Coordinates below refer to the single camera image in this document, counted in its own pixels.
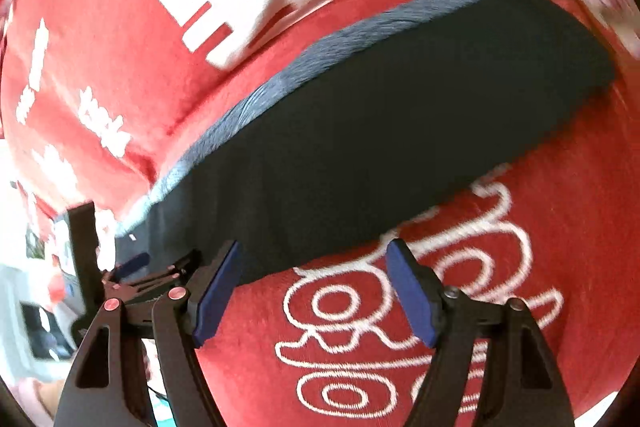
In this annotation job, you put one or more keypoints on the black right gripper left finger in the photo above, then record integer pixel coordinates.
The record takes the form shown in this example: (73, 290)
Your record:
(107, 384)

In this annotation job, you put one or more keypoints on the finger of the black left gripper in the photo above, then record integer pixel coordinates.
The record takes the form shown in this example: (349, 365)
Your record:
(158, 283)
(116, 278)

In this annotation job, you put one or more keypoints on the black pants blue patterned waistband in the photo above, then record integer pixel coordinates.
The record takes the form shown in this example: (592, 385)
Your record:
(368, 127)

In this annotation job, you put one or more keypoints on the black television screen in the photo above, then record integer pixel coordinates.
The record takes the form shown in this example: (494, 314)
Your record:
(46, 339)

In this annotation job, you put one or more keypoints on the red blanket white characters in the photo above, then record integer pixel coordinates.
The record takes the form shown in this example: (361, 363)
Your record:
(513, 302)

